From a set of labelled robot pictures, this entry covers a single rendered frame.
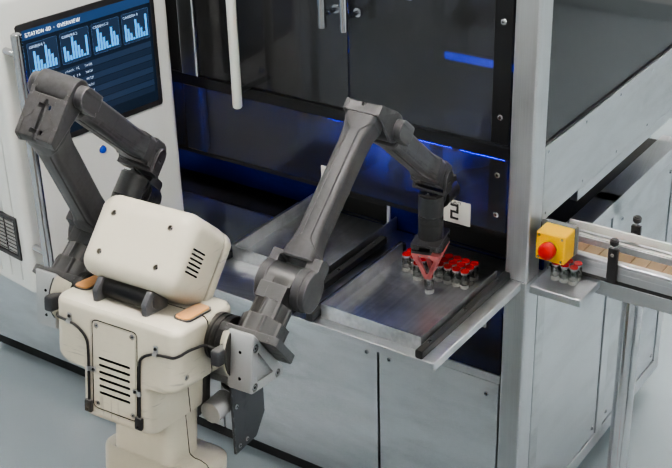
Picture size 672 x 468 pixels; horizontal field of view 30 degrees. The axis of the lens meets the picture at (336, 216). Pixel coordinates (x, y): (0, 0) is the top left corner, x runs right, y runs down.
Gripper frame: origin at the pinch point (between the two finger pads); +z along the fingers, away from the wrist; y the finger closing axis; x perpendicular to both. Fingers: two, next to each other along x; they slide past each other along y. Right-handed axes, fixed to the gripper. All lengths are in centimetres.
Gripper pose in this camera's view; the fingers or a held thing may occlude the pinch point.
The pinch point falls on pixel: (430, 271)
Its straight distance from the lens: 287.4
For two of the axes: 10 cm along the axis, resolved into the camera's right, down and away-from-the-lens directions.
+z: 0.2, 9.0, 4.4
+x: -9.4, -1.3, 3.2
